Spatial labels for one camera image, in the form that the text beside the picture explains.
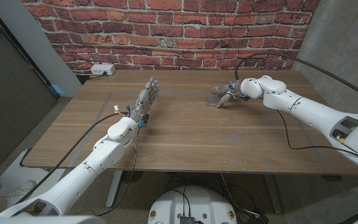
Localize white table leg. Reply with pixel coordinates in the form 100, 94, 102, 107
106, 170, 124, 208

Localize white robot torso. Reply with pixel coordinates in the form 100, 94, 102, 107
147, 185, 238, 224

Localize blue floor object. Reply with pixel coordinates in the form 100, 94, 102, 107
50, 83, 65, 96

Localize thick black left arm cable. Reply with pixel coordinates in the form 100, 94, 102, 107
14, 111, 131, 205

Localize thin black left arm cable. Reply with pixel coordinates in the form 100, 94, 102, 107
97, 126, 141, 217

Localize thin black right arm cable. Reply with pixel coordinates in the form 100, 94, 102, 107
275, 108, 358, 159

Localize white power outlet box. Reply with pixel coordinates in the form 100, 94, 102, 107
90, 63, 116, 76

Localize small grey torso device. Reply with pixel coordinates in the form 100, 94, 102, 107
178, 214, 197, 224

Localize black round floor object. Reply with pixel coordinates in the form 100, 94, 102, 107
122, 170, 144, 184

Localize black outlet power cord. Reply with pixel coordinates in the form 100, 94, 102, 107
87, 72, 108, 81

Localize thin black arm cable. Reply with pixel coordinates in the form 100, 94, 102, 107
275, 108, 358, 159
97, 126, 141, 217

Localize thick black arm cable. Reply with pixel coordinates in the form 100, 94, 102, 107
14, 111, 131, 205
234, 52, 358, 106

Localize red brick printed backdrop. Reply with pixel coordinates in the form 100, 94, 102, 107
20, 0, 321, 75

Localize small hinged metal tin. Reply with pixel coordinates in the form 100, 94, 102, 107
205, 95, 225, 107

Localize white shoe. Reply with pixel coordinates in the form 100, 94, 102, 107
3, 179, 37, 208

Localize black floor cable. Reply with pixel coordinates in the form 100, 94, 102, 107
219, 172, 251, 217

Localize white floor plate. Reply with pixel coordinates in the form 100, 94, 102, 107
0, 148, 67, 200

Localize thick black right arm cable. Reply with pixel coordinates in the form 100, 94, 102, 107
234, 52, 358, 106

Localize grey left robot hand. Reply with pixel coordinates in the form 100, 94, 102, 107
128, 76, 161, 124

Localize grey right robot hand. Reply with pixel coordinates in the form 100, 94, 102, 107
210, 80, 245, 109

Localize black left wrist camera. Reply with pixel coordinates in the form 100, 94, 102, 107
138, 113, 150, 128

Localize grey table leg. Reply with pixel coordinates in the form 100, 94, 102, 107
263, 174, 283, 215

